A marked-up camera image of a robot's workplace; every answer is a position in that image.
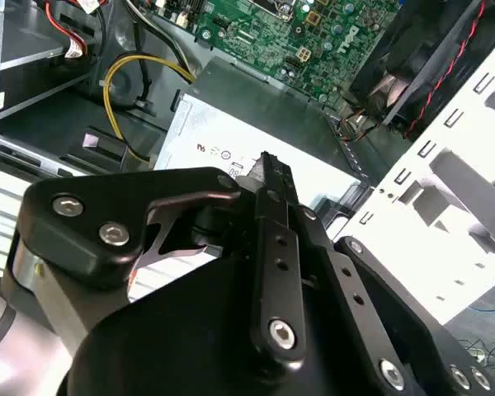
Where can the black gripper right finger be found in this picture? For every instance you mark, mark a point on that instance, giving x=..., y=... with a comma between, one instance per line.
x=354, y=288

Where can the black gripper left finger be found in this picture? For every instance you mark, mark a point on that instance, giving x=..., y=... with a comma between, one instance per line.
x=86, y=231

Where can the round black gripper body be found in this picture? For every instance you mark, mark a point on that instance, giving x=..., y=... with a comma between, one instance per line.
x=169, y=350

